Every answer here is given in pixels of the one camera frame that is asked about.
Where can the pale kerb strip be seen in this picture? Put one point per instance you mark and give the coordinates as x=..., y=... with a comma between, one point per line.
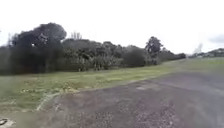
x=45, y=100

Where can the green grass field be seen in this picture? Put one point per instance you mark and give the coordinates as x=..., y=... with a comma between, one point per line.
x=66, y=81

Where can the grey asphalt road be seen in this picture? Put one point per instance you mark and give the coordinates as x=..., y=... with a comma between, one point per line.
x=156, y=103

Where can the row of dark trees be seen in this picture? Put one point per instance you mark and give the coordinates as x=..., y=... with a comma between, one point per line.
x=50, y=50

